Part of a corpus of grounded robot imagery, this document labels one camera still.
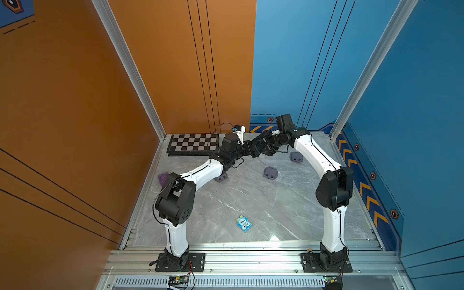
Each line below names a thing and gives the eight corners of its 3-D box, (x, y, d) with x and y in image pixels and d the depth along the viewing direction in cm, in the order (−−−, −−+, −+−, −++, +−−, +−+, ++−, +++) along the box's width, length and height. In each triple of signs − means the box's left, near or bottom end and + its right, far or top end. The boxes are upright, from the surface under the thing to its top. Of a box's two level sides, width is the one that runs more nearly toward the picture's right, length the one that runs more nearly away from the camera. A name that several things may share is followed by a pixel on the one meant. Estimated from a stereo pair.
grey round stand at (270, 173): (262, 175, 103) (262, 173, 101) (266, 167, 106) (266, 165, 105) (274, 180, 101) (275, 178, 99) (278, 171, 104) (279, 169, 103)
